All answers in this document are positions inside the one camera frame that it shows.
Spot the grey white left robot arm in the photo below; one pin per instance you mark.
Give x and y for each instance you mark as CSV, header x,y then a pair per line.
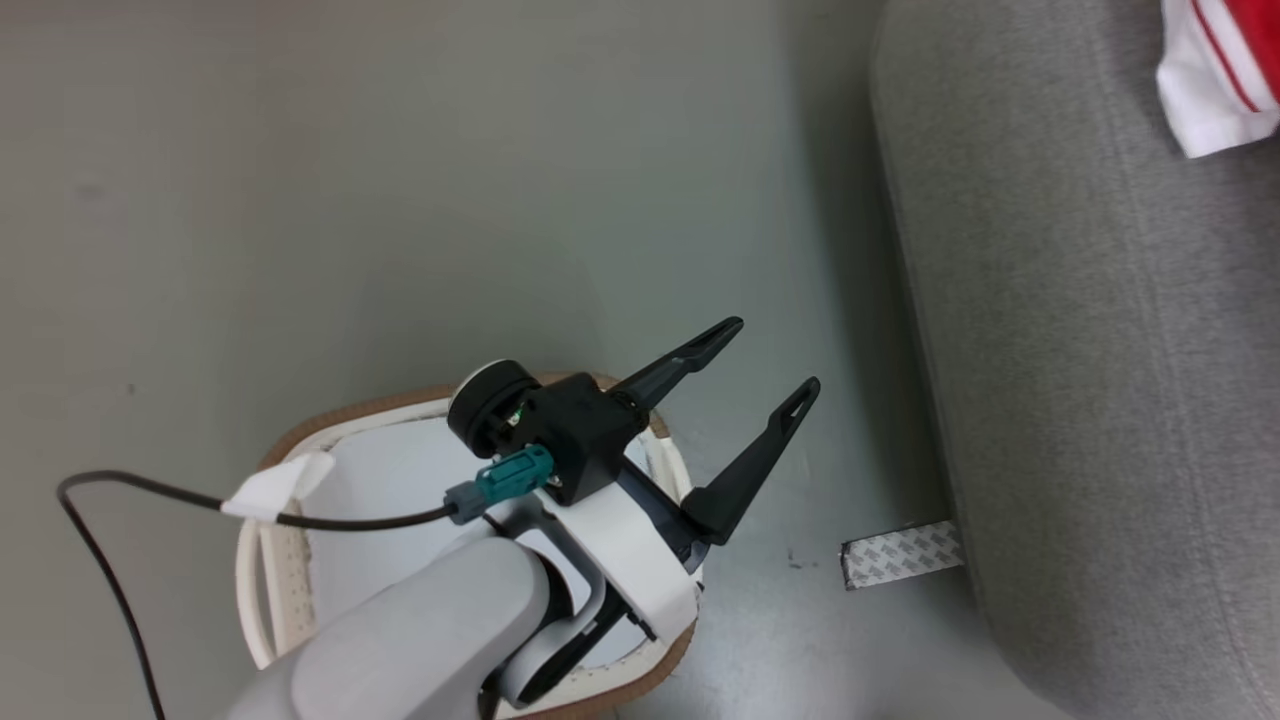
x,y
430,640

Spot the red and white garment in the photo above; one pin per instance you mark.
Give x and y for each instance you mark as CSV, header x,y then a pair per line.
x,y
1210,90

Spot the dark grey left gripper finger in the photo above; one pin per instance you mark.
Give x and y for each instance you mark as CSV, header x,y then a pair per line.
x,y
680,355
745,480

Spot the cream perforated laundry basket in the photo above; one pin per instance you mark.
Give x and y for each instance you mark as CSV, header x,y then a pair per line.
x,y
285,580

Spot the grey fabric sofa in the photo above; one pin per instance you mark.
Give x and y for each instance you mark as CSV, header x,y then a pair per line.
x,y
1100,400

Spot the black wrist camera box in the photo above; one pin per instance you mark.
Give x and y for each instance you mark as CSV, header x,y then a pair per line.
x,y
585,430

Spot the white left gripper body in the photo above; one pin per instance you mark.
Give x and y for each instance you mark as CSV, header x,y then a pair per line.
x,y
640,560

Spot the grey patterned tape strip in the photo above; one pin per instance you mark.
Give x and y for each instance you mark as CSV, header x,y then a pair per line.
x,y
900,555

